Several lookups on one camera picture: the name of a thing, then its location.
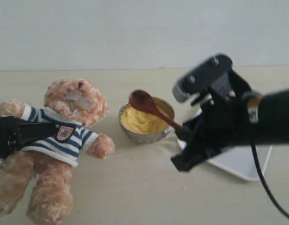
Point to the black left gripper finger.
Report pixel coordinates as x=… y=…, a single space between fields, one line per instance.
x=37 y=128
x=22 y=141

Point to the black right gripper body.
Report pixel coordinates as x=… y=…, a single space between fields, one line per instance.
x=228 y=113

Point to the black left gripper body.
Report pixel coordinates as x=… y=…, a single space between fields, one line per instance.
x=8 y=143

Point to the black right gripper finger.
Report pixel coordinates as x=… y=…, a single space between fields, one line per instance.
x=192 y=155
x=184 y=133

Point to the teddy bear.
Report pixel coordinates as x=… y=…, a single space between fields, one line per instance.
x=47 y=142

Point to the dark red wooden spoon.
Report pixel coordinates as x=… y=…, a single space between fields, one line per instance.
x=143 y=101

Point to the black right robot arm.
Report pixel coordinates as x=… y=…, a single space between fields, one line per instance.
x=273 y=111

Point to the steel bowl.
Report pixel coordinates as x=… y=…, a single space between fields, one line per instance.
x=143 y=139

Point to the white plastic tray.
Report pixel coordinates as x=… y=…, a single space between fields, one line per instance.
x=239 y=161

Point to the yellow millet grain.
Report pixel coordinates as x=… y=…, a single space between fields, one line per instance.
x=142 y=123

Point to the black wrist camera on right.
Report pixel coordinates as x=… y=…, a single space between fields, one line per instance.
x=201 y=76

